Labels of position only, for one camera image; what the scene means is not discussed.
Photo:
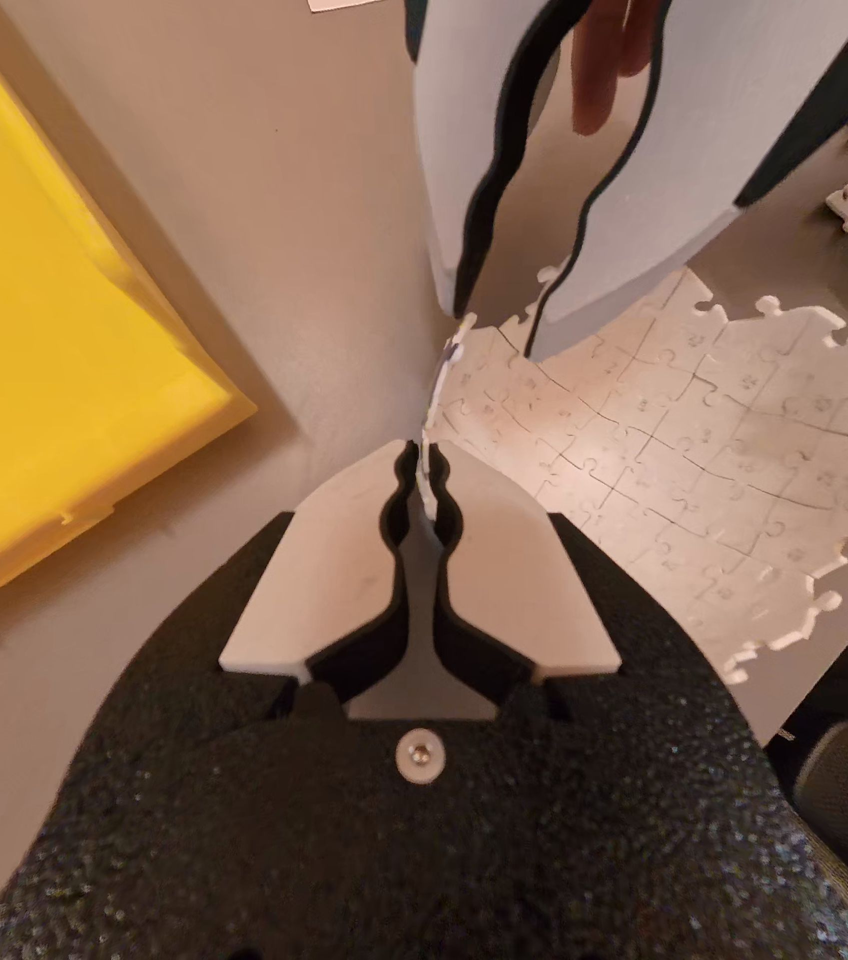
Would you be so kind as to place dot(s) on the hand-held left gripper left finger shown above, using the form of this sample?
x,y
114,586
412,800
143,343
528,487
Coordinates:
x,y
311,585

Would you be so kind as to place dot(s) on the yellow plastic bin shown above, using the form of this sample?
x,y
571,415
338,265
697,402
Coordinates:
x,y
56,337

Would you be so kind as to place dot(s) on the person's right hand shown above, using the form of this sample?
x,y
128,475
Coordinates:
x,y
596,75

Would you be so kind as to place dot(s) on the partly built puzzle ball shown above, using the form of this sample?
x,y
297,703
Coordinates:
x,y
693,450

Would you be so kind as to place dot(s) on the puzzle instruction leaflet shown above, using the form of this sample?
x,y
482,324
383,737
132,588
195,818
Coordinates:
x,y
341,4

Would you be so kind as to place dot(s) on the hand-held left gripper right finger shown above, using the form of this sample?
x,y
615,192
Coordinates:
x,y
529,585

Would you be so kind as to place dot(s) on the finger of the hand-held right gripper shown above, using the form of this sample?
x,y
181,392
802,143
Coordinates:
x,y
457,112
708,135

